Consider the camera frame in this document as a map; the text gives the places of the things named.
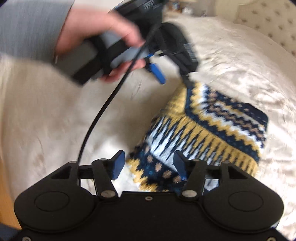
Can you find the person's left hand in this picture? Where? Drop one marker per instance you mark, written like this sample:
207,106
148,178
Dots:
82,23

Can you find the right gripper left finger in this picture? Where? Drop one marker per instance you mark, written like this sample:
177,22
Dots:
104,171

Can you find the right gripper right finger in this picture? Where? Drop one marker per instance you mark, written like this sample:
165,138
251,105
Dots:
194,172

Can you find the striped knit sweater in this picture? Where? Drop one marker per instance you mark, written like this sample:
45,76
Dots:
203,124

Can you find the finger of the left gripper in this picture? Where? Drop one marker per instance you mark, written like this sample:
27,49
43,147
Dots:
152,68
186,80

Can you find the tufted cream headboard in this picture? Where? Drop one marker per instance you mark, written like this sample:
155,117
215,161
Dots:
275,19

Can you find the grey sleeve forearm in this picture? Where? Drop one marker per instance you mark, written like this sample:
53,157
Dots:
30,29

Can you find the cream embroidered bedspread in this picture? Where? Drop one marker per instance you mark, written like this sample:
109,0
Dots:
45,116

